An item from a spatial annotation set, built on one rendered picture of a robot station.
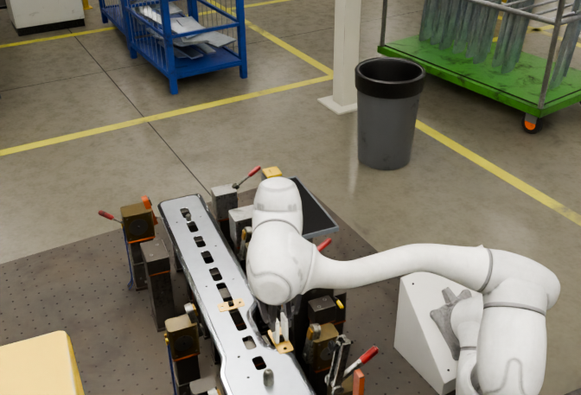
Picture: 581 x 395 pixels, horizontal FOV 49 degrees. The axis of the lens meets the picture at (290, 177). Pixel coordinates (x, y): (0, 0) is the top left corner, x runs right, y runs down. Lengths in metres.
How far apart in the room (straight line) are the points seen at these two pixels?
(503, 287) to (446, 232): 2.75
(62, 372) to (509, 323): 1.06
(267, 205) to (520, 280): 0.57
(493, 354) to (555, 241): 2.92
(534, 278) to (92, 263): 1.92
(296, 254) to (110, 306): 1.51
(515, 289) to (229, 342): 0.89
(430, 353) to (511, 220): 2.33
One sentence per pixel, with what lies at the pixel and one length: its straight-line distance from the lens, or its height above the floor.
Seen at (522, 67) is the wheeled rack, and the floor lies 0.29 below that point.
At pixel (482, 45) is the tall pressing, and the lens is 6.09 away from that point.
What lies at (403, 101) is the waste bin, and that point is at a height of 0.57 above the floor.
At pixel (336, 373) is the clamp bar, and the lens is 1.73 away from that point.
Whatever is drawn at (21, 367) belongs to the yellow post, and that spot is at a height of 2.00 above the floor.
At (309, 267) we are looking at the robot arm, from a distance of 1.23.
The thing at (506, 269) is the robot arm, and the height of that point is 1.51.
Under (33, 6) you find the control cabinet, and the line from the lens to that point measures 8.28.
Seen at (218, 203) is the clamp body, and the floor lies 1.02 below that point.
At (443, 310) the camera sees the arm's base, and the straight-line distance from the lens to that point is 2.23.
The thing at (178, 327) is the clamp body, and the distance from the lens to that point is 1.99.
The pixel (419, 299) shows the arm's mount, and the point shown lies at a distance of 2.21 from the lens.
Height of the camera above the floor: 2.40
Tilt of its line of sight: 31 degrees down
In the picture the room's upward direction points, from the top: 1 degrees counter-clockwise
